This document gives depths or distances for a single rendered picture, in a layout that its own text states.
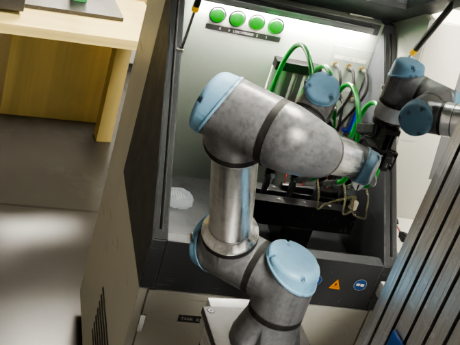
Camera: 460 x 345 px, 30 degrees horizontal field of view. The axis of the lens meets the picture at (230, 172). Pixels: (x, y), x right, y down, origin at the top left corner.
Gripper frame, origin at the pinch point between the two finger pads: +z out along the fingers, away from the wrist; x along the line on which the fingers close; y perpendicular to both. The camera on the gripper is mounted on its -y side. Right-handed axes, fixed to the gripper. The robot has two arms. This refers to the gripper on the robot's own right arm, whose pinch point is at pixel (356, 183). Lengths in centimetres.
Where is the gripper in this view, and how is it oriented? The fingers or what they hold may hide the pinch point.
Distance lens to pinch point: 219.5
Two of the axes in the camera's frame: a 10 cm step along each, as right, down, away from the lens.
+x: 9.5, 1.4, 2.9
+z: -2.6, 8.4, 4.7
